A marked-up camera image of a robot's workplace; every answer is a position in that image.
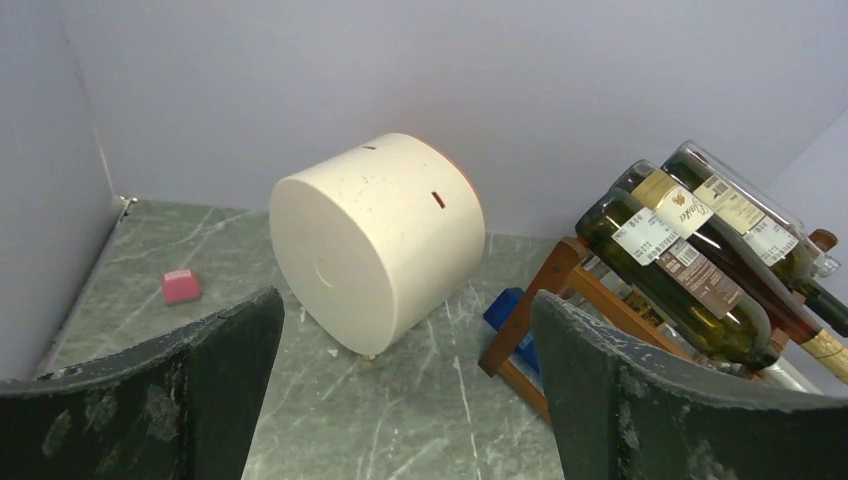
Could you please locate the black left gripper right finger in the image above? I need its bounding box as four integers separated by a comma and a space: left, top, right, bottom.
531, 291, 847, 479

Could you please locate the brown wooden wine rack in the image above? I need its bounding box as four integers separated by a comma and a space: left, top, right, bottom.
478, 237, 796, 425

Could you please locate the green wine bottle white label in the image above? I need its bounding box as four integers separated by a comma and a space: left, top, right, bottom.
661, 143, 847, 337

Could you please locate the clear bottle in lower rack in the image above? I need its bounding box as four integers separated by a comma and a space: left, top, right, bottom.
581, 254, 821, 395

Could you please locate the blue bottle in rack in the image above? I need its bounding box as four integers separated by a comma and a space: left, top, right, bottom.
483, 287, 541, 377

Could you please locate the cream cylindrical container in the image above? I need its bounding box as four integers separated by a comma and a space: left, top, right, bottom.
269, 133, 486, 356

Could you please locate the small pink eraser block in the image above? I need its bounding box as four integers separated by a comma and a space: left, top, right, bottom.
161, 268, 202, 306

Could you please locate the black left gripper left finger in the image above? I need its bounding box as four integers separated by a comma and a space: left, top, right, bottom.
1, 287, 285, 479

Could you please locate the dark wine bottle cream label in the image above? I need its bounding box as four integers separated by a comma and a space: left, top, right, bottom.
614, 160, 847, 382

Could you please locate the green wine bottle brown label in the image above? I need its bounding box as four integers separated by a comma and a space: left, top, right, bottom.
575, 188, 780, 372

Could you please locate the clear empty glass bottle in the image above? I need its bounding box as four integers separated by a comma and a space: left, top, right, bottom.
662, 140, 841, 278

